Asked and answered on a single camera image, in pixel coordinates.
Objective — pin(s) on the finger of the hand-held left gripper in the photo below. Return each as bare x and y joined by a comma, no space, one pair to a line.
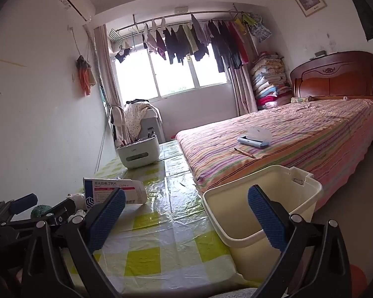
23,202
62,208

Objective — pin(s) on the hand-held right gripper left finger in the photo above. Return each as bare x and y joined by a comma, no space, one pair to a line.
107,220

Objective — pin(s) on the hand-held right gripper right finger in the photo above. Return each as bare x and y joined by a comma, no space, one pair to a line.
267,220

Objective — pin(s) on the white item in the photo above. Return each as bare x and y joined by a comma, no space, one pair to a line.
76,199

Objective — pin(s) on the green mesh ball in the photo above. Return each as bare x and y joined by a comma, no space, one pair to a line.
39,211

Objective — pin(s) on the white medicine box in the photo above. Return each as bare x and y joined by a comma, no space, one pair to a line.
112,189

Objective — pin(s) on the cream plastic bin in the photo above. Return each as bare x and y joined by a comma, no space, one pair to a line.
223,208

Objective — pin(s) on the yellow checked tablecloth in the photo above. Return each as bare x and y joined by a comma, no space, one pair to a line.
161,232

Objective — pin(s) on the brown pencil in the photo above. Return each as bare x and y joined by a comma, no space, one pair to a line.
245,153

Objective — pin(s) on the white desktop organizer box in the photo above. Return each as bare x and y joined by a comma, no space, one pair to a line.
136,155

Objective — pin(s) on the blue pencil case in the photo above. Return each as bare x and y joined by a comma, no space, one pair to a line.
251,141

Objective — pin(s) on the bundle of pens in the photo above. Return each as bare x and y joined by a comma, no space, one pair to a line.
136,139

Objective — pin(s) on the bed with striped cover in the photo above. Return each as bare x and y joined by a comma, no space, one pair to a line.
298,136

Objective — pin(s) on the polka dot cloth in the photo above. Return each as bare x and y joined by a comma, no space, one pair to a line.
135,118

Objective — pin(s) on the orange stool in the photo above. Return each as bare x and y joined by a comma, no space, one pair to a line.
359,281

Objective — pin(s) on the green floral pillow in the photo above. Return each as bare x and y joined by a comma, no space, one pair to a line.
301,100

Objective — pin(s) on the beige curtain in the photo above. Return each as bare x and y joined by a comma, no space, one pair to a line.
242,90
107,68

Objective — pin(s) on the orange hanging cloth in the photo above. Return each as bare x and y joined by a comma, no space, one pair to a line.
85,77

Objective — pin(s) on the stack of folded quilts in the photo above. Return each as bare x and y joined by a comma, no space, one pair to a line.
269,80

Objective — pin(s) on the wooden headboard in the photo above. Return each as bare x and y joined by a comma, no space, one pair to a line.
329,80

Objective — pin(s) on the window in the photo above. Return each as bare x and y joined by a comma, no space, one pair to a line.
174,77

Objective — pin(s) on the dark small hanging garment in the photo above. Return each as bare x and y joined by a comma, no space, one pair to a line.
122,55

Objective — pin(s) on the grey small box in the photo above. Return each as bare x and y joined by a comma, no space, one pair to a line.
319,54

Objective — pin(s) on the row of hanging clothes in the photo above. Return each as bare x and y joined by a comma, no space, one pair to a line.
223,46

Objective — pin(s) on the floral peg bag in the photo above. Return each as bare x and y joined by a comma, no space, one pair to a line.
261,29

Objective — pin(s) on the bundle of green hangers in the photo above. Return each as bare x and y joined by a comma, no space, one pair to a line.
244,21

